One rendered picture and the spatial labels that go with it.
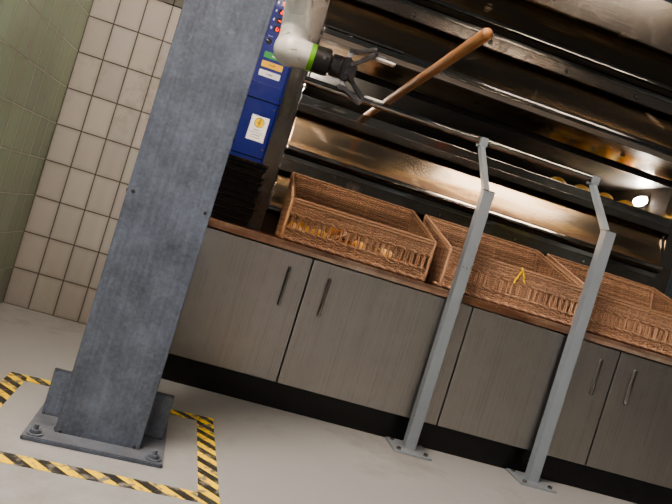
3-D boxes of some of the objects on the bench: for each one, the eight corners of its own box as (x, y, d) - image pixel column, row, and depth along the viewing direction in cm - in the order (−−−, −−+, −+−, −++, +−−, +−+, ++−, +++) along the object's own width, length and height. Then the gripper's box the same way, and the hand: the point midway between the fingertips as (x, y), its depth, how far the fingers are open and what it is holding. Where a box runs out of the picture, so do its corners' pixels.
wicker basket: (525, 311, 297) (544, 252, 296) (636, 344, 305) (654, 287, 305) (580, 330, 248) (602, 259, 248) (710, 369, 257) (731, 301, 257)
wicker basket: (271, 233, 279) (291, 170, 278) (396, 271, 287) (415, 210, 286) (277, 237, 230) (300, 161, 230) (427, 283, 239) (450, 209, 238)
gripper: (339, 31, 229) (397, 52, 232) (317, 100, 229) (376, 120, 232) (342, 25, 221) (402, 47, 224) (320, 97, 222) (380, 117, 225)
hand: (385, 83), depth 228 cm, fingers open, 13 cm apart
